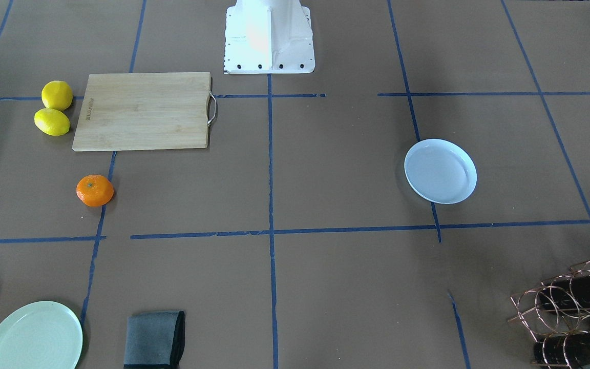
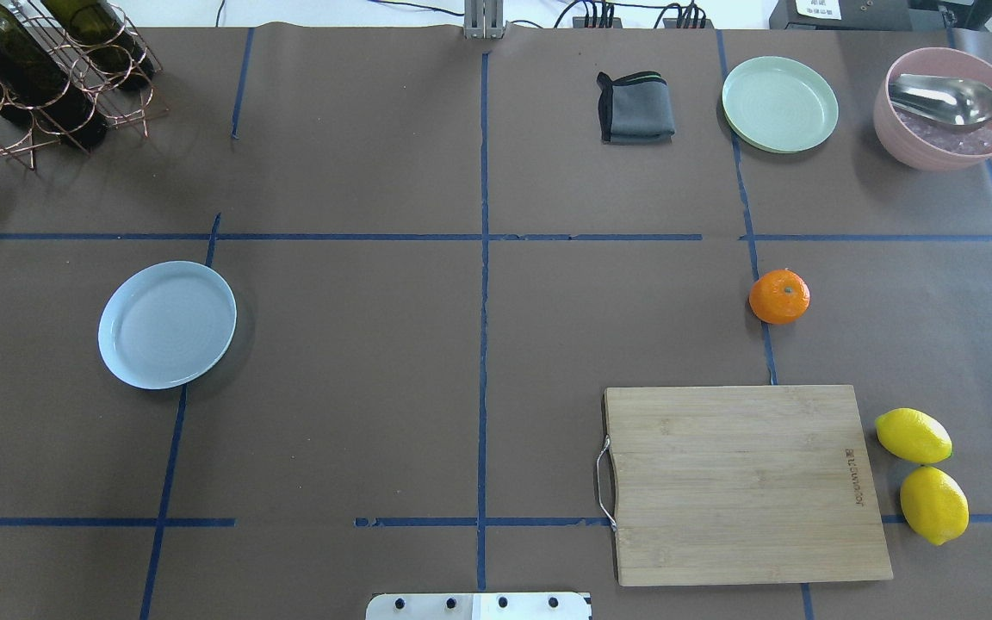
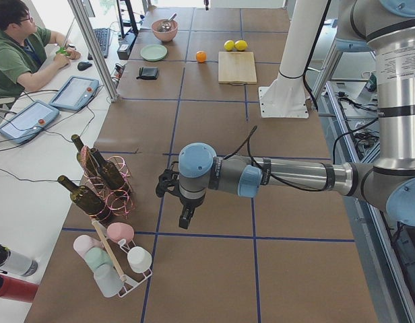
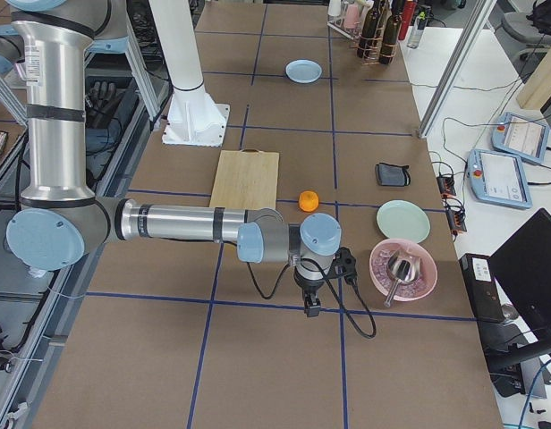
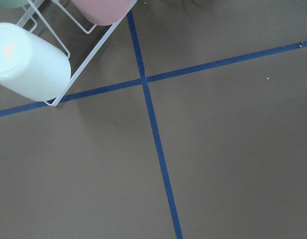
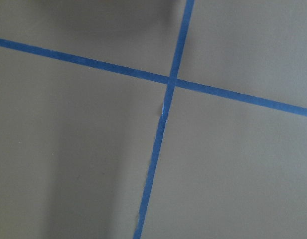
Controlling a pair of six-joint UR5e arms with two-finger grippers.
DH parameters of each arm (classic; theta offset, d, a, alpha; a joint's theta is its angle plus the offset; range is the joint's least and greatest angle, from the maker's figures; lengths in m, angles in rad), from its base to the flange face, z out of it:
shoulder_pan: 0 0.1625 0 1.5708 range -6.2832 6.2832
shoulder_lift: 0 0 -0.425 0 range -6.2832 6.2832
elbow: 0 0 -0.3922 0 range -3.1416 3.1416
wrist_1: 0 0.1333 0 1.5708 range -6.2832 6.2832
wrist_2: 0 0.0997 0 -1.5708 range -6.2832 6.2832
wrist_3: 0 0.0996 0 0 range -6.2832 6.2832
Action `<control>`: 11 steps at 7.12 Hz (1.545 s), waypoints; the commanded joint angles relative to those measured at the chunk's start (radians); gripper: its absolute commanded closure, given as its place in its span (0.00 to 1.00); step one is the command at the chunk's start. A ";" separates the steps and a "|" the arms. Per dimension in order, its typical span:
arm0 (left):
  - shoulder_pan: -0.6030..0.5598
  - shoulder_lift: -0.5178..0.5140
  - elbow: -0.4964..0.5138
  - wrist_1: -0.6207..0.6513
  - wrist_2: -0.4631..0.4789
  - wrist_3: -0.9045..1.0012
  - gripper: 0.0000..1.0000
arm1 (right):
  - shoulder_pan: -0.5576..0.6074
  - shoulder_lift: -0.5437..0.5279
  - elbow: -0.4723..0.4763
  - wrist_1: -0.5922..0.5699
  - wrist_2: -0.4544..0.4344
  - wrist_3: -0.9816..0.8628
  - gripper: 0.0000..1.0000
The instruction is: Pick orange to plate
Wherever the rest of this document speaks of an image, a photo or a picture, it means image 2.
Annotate light blue plate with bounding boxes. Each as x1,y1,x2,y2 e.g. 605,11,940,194
97,262,238,391

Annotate light green plate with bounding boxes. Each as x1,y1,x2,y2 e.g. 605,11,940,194
721,56,840,154

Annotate folded grey cloth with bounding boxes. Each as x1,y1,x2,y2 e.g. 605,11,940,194
596,71,676,145

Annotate orange mandarin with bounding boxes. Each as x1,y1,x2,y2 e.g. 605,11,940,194
748,270,811,326

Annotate orange black usb hub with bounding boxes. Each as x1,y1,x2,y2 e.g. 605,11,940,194
563,1,623,30
654,1,713,30

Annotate bamboo cutting board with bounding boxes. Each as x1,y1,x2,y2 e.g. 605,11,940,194
603,385,893,587

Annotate black desktop box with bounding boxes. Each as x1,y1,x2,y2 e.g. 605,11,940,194
768,1,912,31

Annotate yellow lemon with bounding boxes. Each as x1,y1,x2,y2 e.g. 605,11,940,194
875,407,953,466
899,466,970,546

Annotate pink bowl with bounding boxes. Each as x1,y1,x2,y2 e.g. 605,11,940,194
873,47,992,171

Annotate clear ice cubes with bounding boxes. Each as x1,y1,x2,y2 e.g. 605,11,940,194
895,108,992,156

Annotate aluminium frame post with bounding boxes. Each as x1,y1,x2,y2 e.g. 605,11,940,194
463,0,507,40

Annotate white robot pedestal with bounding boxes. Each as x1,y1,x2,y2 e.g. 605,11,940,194
365,590,593,619

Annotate copper wire bottle rack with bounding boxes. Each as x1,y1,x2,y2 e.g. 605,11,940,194
0,1,170,170

